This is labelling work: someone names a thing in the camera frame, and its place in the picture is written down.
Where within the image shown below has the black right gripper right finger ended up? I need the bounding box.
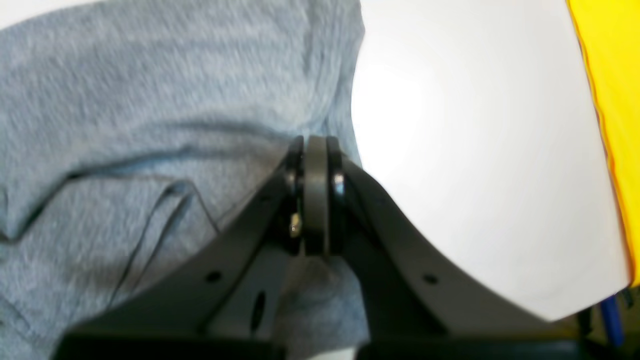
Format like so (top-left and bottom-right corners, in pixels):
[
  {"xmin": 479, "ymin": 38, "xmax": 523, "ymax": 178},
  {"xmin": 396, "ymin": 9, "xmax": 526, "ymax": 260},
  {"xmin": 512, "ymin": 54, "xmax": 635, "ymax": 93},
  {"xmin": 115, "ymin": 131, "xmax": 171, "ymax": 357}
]
[{"xmin": 316, "ymin": 137, "xmax": 591, "ymax": 360}]

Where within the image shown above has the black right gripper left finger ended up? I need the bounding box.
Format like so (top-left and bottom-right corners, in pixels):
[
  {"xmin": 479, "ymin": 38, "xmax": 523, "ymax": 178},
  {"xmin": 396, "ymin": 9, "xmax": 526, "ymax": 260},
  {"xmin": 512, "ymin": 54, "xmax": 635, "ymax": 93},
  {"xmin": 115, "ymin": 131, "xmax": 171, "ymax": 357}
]
[{"xmin": 53, "ymin": 136, "xmax": 304, "ymax": 360}]

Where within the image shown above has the yellow panel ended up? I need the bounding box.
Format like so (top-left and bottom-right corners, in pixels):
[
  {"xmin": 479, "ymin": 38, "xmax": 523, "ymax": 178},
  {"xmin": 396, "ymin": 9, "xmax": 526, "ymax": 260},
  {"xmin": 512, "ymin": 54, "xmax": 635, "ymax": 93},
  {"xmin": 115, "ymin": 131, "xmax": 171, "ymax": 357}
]
[{"xmin": 567, "ymin": 0, "xmax": 640, "ymax": 287}]

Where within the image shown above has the grey t-shirt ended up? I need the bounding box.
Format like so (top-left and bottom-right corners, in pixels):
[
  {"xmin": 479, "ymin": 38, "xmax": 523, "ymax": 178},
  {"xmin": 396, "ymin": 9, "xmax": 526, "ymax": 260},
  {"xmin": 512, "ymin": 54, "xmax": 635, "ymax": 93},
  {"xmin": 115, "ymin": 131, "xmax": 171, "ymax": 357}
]
[{"xmin": 0, "ymin": 0, "xmax": 365, "ymax": 360}]

